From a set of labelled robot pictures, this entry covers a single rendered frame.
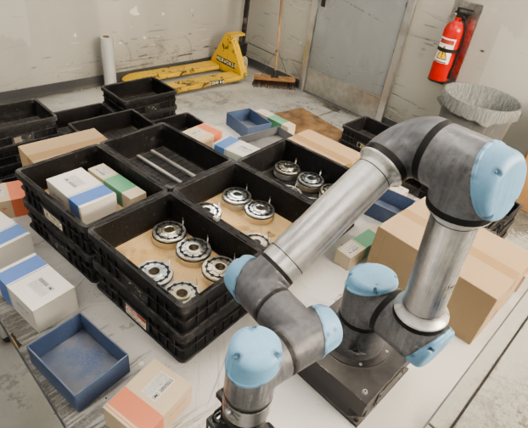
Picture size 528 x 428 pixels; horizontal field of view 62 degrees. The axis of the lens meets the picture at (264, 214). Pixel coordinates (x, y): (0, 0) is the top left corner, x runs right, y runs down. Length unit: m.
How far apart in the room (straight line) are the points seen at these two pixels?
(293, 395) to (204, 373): 0.24
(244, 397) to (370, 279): 0.51
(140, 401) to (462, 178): 0.82
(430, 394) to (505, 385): 1.16
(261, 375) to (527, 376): 2.08
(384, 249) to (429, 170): 0.74
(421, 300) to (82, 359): 0.85
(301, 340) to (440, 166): 0.35
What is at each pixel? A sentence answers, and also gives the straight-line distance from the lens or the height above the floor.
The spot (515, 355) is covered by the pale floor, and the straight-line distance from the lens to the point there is 2.64.
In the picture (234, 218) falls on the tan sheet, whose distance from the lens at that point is 1.49.
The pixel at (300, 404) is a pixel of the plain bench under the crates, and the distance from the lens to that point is 1.21.
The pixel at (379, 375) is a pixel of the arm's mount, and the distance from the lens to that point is 1.18.
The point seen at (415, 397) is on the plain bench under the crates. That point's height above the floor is 0.70.
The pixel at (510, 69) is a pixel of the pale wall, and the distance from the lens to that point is 4.00.
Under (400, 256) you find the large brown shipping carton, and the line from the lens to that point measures 1.47.
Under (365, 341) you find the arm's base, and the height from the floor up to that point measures 0.86.
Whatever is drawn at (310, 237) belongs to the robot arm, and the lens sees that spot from 0.74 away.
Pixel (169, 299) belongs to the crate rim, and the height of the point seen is 0.93.
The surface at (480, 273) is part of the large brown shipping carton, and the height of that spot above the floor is 0.90.
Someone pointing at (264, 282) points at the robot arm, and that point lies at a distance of 0.73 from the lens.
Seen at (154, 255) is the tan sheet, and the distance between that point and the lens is 1.34.
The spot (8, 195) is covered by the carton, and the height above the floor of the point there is 0.77.
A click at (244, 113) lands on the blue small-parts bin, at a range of 2.45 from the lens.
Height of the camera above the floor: 1.73
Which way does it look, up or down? 36 degrees down
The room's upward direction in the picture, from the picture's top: 8 degrees clockwise
